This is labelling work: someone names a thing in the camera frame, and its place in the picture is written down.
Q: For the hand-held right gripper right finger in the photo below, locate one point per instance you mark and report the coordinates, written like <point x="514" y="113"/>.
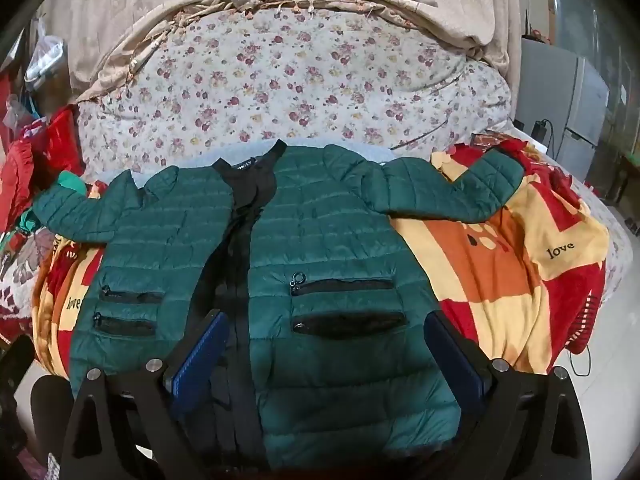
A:
<point x="452" y="355"/>

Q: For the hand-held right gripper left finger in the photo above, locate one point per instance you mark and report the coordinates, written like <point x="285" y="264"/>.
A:
<point x="200" y="355"/>

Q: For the dark green puffer jacket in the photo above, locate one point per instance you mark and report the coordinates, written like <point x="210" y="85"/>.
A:
<point x="325" y="240"/>

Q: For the bright green cloth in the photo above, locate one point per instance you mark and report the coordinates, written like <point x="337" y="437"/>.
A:
<point x="70" y="182"/>

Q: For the red packet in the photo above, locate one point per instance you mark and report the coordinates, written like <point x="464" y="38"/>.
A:
<point x="487" y="139"/>

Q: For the light blue sweatshirt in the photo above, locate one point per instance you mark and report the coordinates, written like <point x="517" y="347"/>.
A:
<point x="360" y="152"/>

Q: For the black charger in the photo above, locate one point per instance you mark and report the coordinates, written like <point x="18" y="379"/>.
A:
<point x="542" y="127"/>

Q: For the red plastic bag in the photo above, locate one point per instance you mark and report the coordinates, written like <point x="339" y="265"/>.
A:
<point x="30" y="170"/>

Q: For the silver refrigerator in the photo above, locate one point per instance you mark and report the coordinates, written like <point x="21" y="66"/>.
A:
<point x="585" y="110"/>

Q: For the floral quilt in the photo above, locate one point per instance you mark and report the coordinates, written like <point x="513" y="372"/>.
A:
<point x="300" y="75"/>

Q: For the white plastic bag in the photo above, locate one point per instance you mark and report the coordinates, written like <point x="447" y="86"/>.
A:
<point x="45" y="60"/>

